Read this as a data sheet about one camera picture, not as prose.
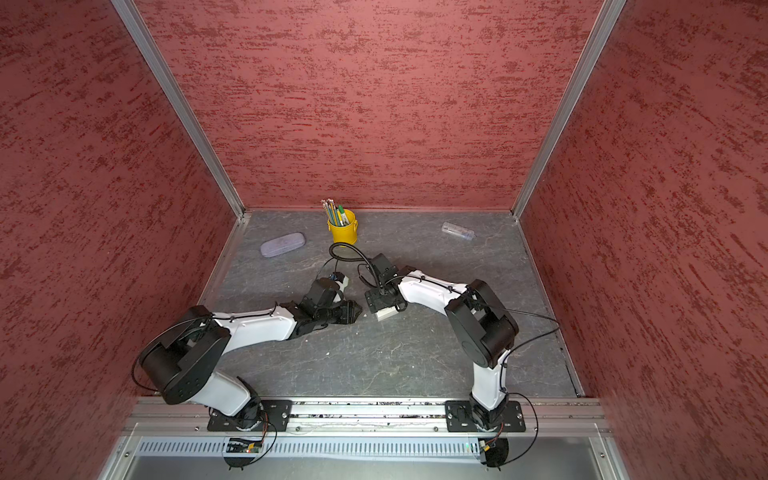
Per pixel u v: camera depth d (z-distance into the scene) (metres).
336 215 1.03
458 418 0.74
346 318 0.80
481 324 0.49
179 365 0.44
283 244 1.06
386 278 0.74
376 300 0.83
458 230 1.14
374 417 0.75
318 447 0.77
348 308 0.81
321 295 0.71
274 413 0.74
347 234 1.07
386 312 0.89
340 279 0.83
